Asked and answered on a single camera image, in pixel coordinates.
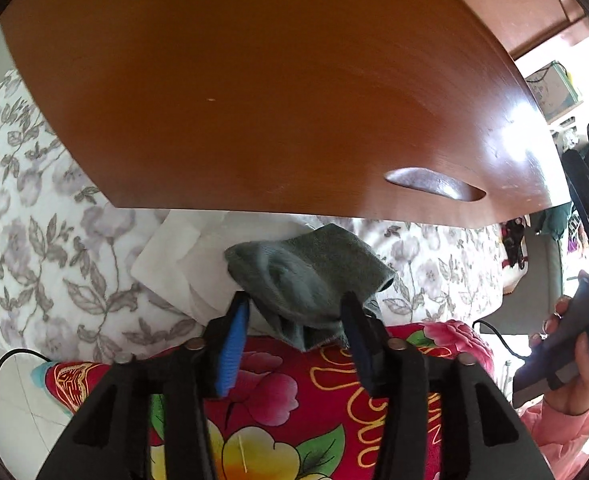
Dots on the person's right hand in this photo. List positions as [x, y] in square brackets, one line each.
[587, 380]

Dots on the wooden nightstand drawer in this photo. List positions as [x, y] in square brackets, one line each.
[224, 85]

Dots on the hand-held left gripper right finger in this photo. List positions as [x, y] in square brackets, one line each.
[363, 355]

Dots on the grey sock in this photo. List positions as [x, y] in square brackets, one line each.
[299, 270]

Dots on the grey book box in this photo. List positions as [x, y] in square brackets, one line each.
[554, 92]

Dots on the red floral blanket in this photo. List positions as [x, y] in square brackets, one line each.
[284, 400]

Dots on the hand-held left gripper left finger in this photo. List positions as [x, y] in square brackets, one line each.
[234, 355]

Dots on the grey floral bedsheet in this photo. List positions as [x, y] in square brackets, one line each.
[49, 210]

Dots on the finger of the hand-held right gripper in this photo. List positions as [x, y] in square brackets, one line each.
[587, 200]

